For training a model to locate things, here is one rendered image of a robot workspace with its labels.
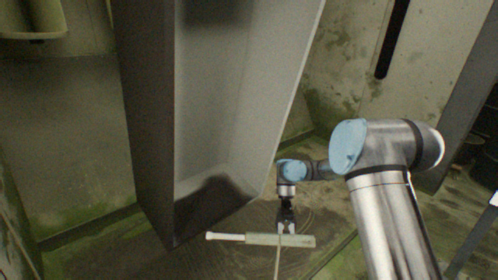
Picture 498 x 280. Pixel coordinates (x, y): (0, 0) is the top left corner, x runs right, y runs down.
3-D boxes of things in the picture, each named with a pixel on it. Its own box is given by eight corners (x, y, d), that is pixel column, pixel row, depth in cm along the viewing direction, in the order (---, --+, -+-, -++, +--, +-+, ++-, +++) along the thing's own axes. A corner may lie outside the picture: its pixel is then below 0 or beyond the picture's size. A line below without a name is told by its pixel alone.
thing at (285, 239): (306, 228, 130) (317, 237, 107) (306, 238, 129) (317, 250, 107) (214, 223, 134) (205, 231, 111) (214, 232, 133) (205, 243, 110)
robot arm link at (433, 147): (473, 110, 51) (329, 158, 117) (413, 110, 50) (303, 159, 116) (488, 168, 49) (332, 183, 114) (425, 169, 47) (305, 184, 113)
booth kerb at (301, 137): (43, 257, 156) (36, 243, 150) (43, 255, 157) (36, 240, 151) (313, 138, 308) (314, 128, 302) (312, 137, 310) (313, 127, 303)
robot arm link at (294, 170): (311, 159, 105) (302, 160, 117) (285, 159, 104) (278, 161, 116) (313, 181, 104) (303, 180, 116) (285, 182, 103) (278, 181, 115)
